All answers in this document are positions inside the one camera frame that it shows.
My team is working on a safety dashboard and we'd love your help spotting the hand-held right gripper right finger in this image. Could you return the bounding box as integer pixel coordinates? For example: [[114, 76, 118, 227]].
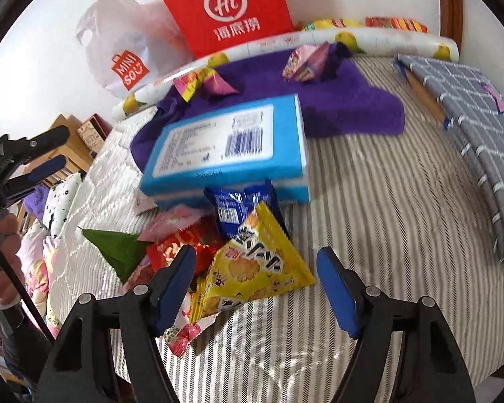
[[316, 247, 477, 403]]

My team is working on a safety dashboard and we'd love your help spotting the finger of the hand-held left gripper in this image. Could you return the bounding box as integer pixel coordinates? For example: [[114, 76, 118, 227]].
[[2, 126, 71, 164], [2, 154, 67, 203]]

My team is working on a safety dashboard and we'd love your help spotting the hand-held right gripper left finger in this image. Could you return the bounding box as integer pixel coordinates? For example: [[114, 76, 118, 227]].
[[36, 244, 198, 403]]

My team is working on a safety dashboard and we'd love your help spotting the white red lychee packet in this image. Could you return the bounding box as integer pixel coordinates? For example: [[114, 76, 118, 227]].
[[164, 294, 217, 358]]

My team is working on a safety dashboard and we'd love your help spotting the yellow biscuit packet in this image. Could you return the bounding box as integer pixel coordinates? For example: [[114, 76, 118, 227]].
[[190, 201, 317, 324]]

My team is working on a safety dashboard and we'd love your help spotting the person's left forearm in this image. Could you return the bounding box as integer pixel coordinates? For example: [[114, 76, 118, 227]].
[[0, 298, 56, 393]]

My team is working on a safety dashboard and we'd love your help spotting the person's left hand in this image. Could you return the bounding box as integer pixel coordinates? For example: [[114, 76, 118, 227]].
[[0, 212, 28, 309]]

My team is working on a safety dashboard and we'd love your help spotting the wooden chair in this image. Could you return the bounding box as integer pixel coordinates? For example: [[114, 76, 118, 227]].
[[23, 114, 94, 189]]

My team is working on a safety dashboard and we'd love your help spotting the white black spotted pillow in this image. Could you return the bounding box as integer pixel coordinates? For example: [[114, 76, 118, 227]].
[[45, 172, 85, 236]]

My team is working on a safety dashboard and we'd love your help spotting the red snack packet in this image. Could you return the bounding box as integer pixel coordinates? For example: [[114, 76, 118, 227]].
[[146, 222, 227, 278]]

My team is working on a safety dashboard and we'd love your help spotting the brown cardboard box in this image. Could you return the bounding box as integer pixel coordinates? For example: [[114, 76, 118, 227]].
[[76, 113, 112, 159]]

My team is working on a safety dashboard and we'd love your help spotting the green triangular packet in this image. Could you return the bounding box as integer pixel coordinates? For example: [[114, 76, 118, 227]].
[[79, 227, 149, 284]]

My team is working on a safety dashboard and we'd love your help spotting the small white pink packet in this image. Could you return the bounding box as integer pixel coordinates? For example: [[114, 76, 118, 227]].
[[133, 193, 159, 216]]

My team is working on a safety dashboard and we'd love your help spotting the pink patterned bedding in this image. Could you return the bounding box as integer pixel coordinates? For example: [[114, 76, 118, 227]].
[[16, 218, 65, 339]]

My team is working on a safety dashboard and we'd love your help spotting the white plastic bag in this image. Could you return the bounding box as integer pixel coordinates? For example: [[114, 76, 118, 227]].
[[76, 0, 194, 98]]

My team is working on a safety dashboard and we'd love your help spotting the blue tissue box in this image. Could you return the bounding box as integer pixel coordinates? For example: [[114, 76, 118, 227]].
[[139, 93, 310, 211]]

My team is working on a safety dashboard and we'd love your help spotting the yellow green snack packet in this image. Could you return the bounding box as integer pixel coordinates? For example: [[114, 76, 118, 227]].
[[172, 67, 211, 102]]

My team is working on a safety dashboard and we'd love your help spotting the magenta snack packet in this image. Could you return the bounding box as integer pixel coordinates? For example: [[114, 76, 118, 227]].
[[202, 69, 240, 95]]

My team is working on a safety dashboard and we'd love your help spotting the purple cloth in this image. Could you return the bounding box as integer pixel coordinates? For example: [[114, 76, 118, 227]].
[[130, 42, 405, 175]]

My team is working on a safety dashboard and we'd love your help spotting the blue plaid pouch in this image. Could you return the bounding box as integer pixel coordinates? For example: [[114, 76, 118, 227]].
[[392, 54, 504, 265]]

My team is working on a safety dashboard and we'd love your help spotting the red paper bag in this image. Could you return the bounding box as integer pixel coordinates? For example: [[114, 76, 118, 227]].
[[155, 0, 295, 59]]

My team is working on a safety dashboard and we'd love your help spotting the pink yellow blue snack packet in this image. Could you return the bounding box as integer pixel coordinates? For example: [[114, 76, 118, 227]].
[[282, 43, 341, 83]]

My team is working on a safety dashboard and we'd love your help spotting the lemon print paper roll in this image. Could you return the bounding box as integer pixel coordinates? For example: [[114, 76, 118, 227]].
[[111, 29, 460, 120]]

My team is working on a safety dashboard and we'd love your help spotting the yellow chips bag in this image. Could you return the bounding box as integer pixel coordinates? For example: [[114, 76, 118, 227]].
[[302, 17, 364, 33]]

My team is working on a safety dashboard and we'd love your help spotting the orange chips bag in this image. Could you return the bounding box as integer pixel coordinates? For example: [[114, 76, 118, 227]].
[[365, 17, 428, 34]]

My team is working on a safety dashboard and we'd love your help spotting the black cable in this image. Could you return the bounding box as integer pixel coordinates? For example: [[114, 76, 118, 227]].
[[0, 214, 56, 343]]

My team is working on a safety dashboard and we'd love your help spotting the brown wooden door frame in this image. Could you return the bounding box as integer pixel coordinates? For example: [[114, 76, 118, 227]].
[[436, 0, 464, 53]]

